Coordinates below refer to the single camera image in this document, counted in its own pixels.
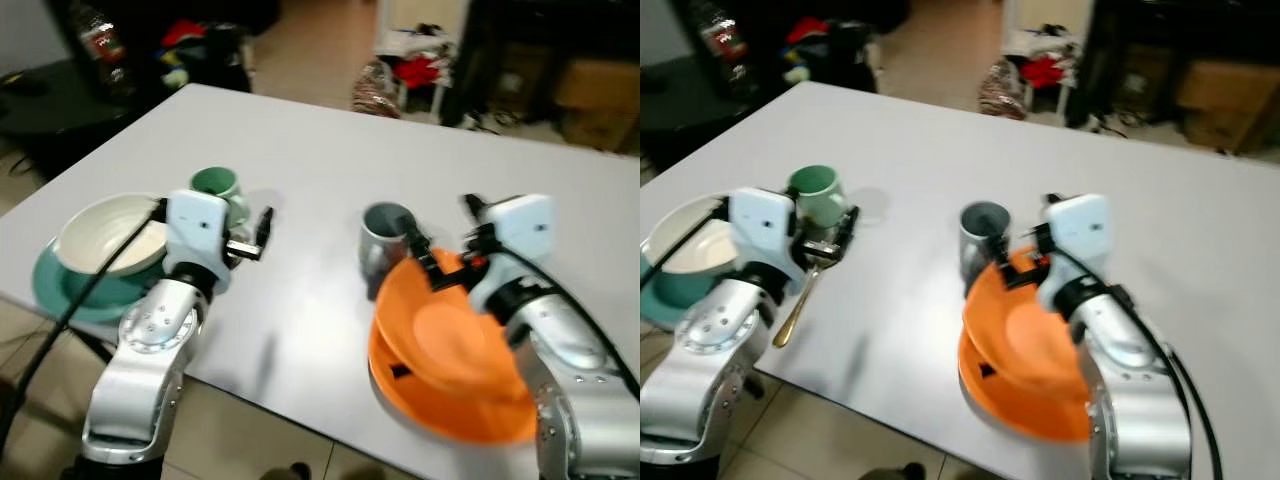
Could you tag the white shelf rack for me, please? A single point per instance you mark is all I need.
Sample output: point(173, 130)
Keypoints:
point(1045, 25)
point(415, 25)

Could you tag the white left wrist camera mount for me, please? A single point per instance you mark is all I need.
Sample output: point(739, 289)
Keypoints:
point(198, 230)
point(768, 225)

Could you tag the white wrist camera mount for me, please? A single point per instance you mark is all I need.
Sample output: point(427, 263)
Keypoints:
point(198, 230)
point(522, 235)
point(1082, 235)
point(768, 225)

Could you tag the brown patterned bag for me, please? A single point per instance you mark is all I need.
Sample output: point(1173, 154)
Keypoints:
point(1000, 90)
point(375, 90)

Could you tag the green ceramic mug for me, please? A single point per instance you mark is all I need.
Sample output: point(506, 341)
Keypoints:
point(215, 183)
point(815, 195)

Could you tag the teal plate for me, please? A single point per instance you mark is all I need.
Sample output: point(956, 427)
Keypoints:
point(70, 290)
point(665, 295)

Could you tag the orange plate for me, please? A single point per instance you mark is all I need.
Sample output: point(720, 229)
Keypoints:
point(1020, 330)
point(1010, 410)
point(450, 420)
point(440, 335)

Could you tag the gold metal spoon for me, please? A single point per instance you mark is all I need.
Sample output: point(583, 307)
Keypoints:
point(797, 310)

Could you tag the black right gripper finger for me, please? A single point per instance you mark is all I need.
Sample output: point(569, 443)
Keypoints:
point(1010, 260)
point(425, 260)

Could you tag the black cabinet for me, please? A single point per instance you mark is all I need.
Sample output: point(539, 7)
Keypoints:
point(520, 40)
point(1160, 35)

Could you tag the black side table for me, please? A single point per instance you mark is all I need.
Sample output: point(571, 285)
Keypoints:
point(60, 110)
point(690, 105)

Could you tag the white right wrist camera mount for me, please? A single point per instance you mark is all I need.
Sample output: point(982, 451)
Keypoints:
point(522, 235)
point(1082, 235)

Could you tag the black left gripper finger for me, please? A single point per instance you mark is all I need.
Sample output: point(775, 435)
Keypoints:
point(852, 228)
point(266, 228)

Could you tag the white ceramic bowl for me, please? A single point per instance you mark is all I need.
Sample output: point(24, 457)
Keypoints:
point(100, 235)
point(685, 240)

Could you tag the grey mug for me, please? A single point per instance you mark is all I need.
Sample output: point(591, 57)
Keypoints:
point(978, 245)
point(380, 250)

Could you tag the clear bottle with red label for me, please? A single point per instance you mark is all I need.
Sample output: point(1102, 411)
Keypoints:
point(102, 45)
point(728, 42)

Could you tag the brown cardboard box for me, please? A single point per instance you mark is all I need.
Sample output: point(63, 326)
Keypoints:
point(1225, 100)
point(600, 100)

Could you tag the red cloth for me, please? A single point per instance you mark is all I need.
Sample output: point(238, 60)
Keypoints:
point(1043, 70)
point(418, 70)

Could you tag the red and black toy pile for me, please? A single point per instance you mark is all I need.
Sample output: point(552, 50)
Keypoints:
point(825, 48)
point(200, 50)

